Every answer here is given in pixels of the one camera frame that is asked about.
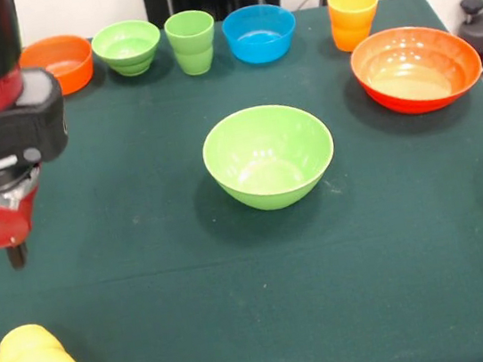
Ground large green plastic bowl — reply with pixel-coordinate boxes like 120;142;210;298
196;96;343;220

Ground small orange plastic bowl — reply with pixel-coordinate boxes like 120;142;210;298
16;30;100;102

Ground small green plastic bowl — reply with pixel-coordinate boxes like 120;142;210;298
88;15;167;82

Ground dark green table cloth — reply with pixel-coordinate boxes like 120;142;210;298
0;0;483;362

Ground green plastic cup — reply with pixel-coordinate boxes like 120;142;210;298
161;7;223;80

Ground blue plastic bowl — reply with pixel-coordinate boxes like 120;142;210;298
218;0;301;69

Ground large orange plastic bowl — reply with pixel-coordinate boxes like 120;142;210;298
346;16;483;123

